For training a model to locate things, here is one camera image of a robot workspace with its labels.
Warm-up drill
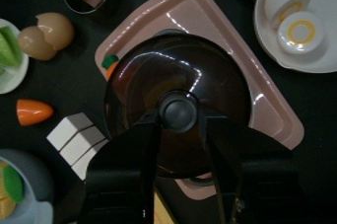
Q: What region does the brown toy eggshell half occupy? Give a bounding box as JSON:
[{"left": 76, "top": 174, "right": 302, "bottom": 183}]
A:
[
  {"left": 37, "top": 12, "right": 76, "bottom": 51},
  {"left": 17, "top": 25, "right": 59, "bottom": 62}
]

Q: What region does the dark brown pot lid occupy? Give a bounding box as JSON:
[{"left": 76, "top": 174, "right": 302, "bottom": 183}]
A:
[{"left": 103, "top": 32, "right": 255, "bottom": 180}]

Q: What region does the grey bowl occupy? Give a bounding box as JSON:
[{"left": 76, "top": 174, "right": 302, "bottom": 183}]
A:
[{"left": 0, "top": 148, "right": 57, "bottom": 224}]

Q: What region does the pink plastic tray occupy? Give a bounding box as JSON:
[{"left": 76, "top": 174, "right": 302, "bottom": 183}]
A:
[{"left": 94, "top": 0, "right": 306, "bottom": 201}]

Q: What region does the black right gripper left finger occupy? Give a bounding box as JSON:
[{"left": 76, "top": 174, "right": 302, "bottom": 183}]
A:
[{"left": 84, "top": 112, "right": 163, "bottom": 224}]

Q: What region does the orange toy carrot tip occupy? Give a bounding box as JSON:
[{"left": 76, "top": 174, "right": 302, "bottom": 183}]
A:
[{"left": 17, "top": 99, "right": 57, "bottom": 127}]

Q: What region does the toy carrot piece green top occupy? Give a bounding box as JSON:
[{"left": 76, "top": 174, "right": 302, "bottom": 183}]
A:
[{"left": 102, "top": 53, "right": 122, "bottom": 80}]

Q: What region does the yellow wooden toy piece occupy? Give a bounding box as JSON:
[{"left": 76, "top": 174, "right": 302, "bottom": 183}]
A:
[{"left": 154, "top": 190, "right": 178, "bottom": 224}]

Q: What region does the white bowl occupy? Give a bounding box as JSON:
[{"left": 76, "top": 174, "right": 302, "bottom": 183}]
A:
[{"left": 254, "top": 0, "right": 337, "bottom": 74}]

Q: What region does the white plate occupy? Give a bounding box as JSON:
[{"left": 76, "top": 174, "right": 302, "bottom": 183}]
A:
[{"left": 0, "top": 18, "right": 31, "bottom": 95}]

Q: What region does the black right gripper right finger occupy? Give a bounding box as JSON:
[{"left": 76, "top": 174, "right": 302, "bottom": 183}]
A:
[{"left": 203, "top": 114, "right": 310, "bottom": 224}]

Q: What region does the white segmented toy block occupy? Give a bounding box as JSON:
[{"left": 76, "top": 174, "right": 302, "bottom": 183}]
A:
[{"left": 47, "top": 112, "right": 110, "bottom": 182}]

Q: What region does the green toy leaf piece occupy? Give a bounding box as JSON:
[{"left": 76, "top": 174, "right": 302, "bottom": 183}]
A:
[{"left": 2, "top": 165, "right": 26, "bottom": 204}]

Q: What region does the green toy vegetable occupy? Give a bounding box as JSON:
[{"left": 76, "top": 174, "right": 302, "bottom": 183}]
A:
[{"left": 0, "top": 26, "right": 25, "bottom": 68}]

